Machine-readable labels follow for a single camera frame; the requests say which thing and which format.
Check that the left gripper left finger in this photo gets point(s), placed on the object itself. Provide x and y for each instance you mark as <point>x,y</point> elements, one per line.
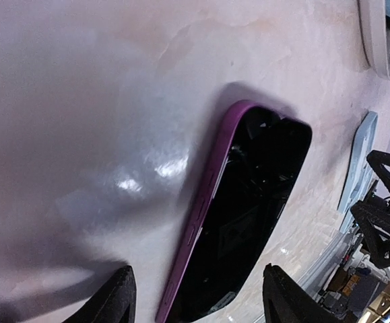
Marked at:
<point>114,302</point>

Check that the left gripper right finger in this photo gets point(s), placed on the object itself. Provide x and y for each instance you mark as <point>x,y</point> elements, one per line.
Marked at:
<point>284,301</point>

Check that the light blue phone case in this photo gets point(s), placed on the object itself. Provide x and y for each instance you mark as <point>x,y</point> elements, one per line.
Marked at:
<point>359,175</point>

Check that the purple edged black phone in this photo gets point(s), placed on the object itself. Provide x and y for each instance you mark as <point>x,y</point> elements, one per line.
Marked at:
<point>250,173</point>

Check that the grey ceramic plate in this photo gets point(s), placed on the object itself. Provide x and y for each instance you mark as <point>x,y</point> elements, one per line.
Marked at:
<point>375,36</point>

